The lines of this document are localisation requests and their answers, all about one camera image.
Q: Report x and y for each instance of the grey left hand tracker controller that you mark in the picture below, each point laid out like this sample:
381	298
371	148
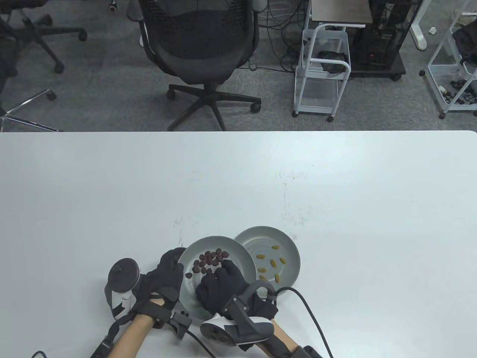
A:
123	274

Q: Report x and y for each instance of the person's left forearm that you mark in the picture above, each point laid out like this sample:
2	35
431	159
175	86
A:
128	337

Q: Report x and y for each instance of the white desk leg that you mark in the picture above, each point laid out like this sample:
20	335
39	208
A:
419	33

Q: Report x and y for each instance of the pile of small dark parts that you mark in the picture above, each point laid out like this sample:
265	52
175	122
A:
460	95

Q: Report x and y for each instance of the brown wooden board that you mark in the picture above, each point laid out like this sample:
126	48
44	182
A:
341	9

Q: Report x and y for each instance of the black left forearm sensor box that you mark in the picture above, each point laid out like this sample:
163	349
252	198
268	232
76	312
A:
100	350

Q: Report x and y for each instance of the chrome chair base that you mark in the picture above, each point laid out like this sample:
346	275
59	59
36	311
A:
29	99

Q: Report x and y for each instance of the black equipment rack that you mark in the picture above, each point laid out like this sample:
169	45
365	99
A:
380	37

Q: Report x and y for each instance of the black right forearm sensor box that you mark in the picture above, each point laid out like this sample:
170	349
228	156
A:
309	352

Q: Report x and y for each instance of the grey plate with dark raisins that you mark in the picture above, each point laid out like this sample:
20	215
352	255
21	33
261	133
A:
238	253

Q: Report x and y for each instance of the person's left hand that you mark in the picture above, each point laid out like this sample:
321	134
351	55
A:
162	285

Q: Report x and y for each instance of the black bag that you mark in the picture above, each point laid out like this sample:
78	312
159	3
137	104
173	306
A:
466	41
331	63

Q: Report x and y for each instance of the small black round object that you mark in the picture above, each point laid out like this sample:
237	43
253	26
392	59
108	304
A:
113	5

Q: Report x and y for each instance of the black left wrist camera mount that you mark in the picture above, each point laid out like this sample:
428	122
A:
181	320

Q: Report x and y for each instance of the group of golden raisins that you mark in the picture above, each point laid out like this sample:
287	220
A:
261	256

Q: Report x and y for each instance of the black mesh office chair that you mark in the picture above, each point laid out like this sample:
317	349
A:
201	37

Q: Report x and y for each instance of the person's right hand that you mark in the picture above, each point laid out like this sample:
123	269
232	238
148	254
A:
221	287

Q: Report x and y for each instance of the black swivel chair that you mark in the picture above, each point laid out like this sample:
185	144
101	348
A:
37	31

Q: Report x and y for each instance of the pile of dark red raisins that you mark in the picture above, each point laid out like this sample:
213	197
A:
207	257

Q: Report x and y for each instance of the person's right forearm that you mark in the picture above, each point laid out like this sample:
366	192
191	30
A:
283	335

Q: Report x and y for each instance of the white rolling cart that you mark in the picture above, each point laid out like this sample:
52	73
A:
299	85

